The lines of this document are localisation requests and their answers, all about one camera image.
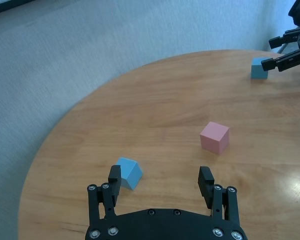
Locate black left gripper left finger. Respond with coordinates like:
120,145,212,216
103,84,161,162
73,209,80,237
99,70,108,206
87,164,123,227

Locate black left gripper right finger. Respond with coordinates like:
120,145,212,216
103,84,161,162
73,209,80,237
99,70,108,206
197,166,241,226

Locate blue cube block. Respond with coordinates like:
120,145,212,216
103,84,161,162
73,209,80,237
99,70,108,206
115,156,143,191
251,57,271,80

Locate pink cube block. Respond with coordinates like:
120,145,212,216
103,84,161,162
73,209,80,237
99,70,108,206
199,121,230,155

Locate black wall trim strip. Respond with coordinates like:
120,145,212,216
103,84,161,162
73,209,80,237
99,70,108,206
0,0,18,16

